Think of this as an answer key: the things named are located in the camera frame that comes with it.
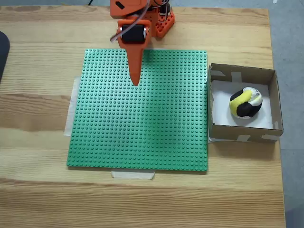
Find yellow black white soft ball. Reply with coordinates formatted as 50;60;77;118
228;86;264;119

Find brown cardboard box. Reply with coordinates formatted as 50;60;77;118
208;63;285;144

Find green studded baseplate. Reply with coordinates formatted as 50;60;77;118
66;48;209;174

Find wide masking tape strip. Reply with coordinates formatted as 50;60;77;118
64;77;81;137

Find white paper sheet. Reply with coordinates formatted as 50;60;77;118
211;80;273;130

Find short masking tape strip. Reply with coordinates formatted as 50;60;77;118
111;170;156;181

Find black rounded flat object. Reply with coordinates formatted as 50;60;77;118
0;30;11;84

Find thin gripper motor cable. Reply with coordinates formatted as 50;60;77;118
110;0;152;44

